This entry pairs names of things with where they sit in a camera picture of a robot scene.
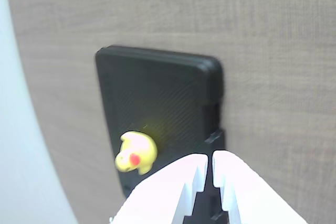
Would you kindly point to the yellow rubber duck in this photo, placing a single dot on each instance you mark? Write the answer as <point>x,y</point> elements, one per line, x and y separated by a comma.
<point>141,150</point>

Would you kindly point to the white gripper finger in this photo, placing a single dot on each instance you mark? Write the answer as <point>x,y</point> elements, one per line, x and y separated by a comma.
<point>168,190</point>
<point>246,195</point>

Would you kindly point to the black plastic flat case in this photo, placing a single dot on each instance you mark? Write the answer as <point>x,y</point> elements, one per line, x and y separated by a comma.
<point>157,90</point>

